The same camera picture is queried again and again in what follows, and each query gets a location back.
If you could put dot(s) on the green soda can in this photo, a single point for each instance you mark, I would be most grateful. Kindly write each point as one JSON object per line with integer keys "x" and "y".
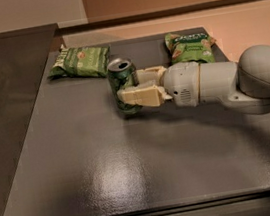
{"x": 122, "y": 74}

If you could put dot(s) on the green chip bag left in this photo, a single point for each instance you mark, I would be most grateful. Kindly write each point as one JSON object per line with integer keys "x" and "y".
{"x": 81, "y": 62}

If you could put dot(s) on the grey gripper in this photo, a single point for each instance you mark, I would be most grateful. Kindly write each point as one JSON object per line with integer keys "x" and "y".
{"x": 182, "y": 81}

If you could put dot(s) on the green snack bag right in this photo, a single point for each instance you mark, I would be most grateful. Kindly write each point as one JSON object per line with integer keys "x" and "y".
{"x": 195, "y": 47}

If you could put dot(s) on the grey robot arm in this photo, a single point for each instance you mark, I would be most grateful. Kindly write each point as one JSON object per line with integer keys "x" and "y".
{"x": 243, "y": 86}

